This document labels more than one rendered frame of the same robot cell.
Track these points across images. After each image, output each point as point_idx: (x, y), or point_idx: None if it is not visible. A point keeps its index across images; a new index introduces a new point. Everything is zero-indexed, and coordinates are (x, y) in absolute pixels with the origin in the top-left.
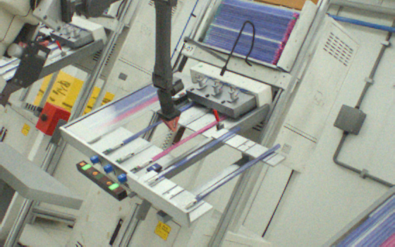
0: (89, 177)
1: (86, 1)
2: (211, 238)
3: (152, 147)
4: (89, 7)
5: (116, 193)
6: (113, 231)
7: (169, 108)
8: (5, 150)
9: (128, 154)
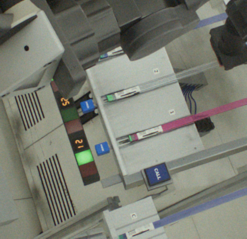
0: (54, 95)
1: (132, 39)
2: (205, 189)
3: (173, 90)
4: (136, 53)
5: (82, 178)
6: (76, 97)
7: (234, 51)
8: None
9: (129, 94)
